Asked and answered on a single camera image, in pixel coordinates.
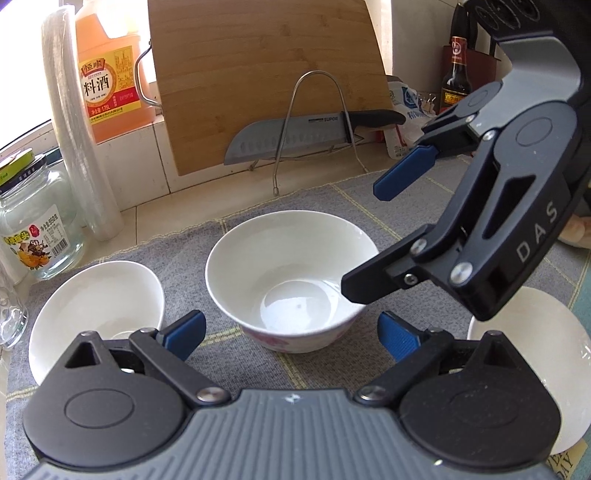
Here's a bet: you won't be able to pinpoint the orange cooking wine jug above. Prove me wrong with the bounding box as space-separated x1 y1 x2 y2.
75 1 155 143

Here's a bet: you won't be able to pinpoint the steel wire knife rack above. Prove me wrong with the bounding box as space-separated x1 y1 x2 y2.
248 69 371 197

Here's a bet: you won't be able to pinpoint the plastic wrap roll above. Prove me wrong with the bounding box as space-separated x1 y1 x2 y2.
41 5 124 241

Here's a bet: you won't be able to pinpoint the clear glass mug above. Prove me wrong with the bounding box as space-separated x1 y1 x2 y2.
0 267 28 350

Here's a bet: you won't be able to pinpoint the right hand in glove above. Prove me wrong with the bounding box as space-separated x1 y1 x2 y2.
559 205 591 250

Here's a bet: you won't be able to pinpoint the grey checked table mat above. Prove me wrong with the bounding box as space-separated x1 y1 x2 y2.
6 156 591 480

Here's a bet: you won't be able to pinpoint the dark soy sauce bottle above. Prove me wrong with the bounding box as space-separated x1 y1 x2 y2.
440 36 472 113

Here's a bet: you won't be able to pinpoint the grey knife black handle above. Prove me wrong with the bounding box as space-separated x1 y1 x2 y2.
223 109 405 165

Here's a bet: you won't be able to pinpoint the white blue salt bag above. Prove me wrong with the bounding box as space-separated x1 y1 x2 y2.
384 76 436 160

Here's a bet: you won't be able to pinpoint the bamboo cutting board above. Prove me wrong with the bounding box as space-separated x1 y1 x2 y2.
148 0 391 176

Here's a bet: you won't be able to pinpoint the plain white bowl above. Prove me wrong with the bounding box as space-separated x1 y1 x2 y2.
29 260 165 384

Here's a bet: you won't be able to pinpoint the glass jar green lid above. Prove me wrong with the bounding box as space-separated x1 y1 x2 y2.
1 149 85 280

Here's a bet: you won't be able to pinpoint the white bowl pink flowers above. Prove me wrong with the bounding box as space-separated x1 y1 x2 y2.
205 210 379 353

